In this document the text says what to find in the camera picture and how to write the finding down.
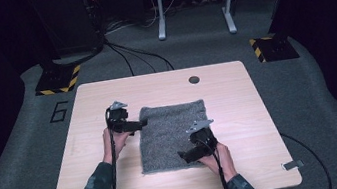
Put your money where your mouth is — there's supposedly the person's left hand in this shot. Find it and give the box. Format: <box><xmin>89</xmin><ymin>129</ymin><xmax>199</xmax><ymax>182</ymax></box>
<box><xmin>98</xmin><ymin>123</ymin><xmax>139</xmax><ymax>167</ymax></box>

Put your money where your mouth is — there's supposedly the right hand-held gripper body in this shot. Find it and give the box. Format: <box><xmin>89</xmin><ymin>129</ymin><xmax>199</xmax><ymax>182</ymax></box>
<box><xmin>184</xmin><ymin>117</ymin><xmax>220</xmax><ymax>156</ymax></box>

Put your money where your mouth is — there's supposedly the person's right hand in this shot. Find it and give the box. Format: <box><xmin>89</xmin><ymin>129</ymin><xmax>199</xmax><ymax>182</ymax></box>
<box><xmin>195</xmin><ymin>139</ymin><xmax>240</xmax><ymax>188</ymax></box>

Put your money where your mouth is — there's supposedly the black cable loop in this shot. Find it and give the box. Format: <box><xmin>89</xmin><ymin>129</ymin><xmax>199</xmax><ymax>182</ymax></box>
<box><xmin>279</xmin><ymin>126</ymin><xmax>334</xmax><ymax>189</ymax></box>

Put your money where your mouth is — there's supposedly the white cable bundle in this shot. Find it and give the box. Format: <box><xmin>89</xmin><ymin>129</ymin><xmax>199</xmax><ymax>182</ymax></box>
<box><xmin>100</xmin><ymin>0</ymin><xmax>180</xmax><ymax>36</ymax></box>

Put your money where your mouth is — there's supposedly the black yellow striped base plate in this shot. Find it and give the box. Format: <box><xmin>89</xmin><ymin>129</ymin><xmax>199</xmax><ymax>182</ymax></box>
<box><xmin>247</xmin><ymin>31</ymin><xmax>302</xmax><ymax>66</ymax></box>
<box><xmin>32</xmin><ymin>63</ymin><xmax>85</xmax><ymax>98</ymax></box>

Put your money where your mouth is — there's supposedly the dark cabinet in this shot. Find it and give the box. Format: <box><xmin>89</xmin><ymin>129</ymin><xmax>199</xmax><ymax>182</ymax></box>
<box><xmin>30</xmin><ymin>0</ymin><xmax>107</xmax><ymax>62</ymax></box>

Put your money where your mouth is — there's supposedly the right hand-held gripper cable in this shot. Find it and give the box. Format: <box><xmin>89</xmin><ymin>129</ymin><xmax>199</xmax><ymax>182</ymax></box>
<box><xmin>196</xmin><ymin>135</ymin><xmax>233</xmax><ymax>189</ymax></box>

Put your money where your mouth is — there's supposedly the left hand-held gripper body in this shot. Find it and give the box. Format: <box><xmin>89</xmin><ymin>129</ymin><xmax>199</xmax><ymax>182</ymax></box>
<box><xmin>103</xmin><ymin>99</ymin><xmax>133</xmax><ymax>136</ymax></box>

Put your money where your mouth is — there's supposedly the grey tape strip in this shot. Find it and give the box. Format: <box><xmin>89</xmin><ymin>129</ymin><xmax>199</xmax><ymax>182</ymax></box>
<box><xmin>280</xmin><ymin>157</ymin><xmax>306</xmax><ymax>173</ymax></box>

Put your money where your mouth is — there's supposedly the black floor cable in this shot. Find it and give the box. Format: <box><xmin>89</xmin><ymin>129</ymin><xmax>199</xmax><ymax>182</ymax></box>
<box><xmin>107</xmin><ymin>33</ymin><xmax>176</xmax><ymax>80</ymax></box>
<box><xmin>103</xmin><ymin>38</ymin><xmax>137</xmax><ymax>81</ymax></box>

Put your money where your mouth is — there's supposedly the grey towel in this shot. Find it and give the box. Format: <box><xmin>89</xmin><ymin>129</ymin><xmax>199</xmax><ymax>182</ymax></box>
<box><xmin>131</xmin><ymin>96</ymin><xmax>217</xmax><ymax>177</ymax></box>

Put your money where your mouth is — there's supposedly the left hand-held gripper cable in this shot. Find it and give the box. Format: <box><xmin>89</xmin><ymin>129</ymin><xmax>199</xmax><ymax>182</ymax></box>
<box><xmin>92</xmin><ymin>106</ymin><xmax>124</xmax><ymax>189</ymax></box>

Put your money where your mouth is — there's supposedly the hand-held gripper cable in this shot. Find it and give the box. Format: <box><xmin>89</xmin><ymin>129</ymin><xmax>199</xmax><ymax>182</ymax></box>
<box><xmin>196</xmin><ymin>135</ymin><xmax>233</xmax><ymax>189</ymax></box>
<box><xmin>92</xmin><ymin>106</ymin><xmax>124</xmax><ymax>189</ymax></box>

